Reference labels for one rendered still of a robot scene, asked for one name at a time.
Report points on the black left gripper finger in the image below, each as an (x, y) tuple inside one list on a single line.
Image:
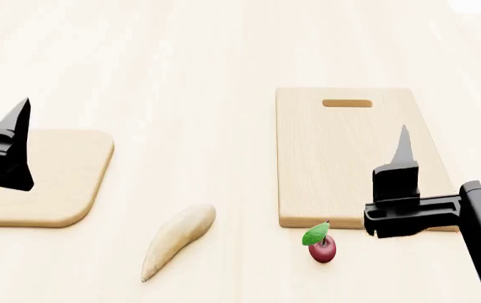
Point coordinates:
[(20, 148)]

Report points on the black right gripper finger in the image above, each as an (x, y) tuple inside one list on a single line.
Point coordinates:
[(397, 181)]

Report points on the rounded wooden cutting board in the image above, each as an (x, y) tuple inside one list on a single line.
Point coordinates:
[(61, 176)]

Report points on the rectangular cutting board with slot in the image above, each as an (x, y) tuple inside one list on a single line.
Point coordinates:
[(328, 158)]

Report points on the red cherry with green leaf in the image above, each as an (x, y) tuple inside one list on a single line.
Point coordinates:
[(322, 247)]

